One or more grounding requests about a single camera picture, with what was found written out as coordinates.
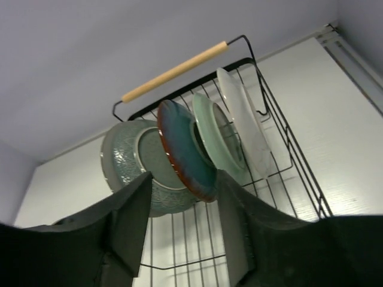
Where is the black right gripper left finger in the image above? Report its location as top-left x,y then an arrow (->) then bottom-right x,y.
1,172 -> 152,286

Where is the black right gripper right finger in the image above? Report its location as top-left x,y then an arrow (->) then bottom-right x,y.
216,170 -> 382,286

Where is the red floral plate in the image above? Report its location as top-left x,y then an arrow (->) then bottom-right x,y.
101,120 -> 197,218

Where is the dark teal brown-rimmed plate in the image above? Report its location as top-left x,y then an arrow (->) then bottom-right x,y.
157,100 -> 217,202

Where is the grey patterned plate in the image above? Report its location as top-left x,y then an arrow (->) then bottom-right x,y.
216,68 -> 272,179

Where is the light green plate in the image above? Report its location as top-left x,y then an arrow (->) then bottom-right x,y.
192,93 -> 248,185

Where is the black wire dish rack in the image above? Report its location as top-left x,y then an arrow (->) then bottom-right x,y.
113,35 -> 333,271

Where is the aluminium rail on table edge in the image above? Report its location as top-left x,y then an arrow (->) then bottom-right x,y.
316,23 -> 382,115

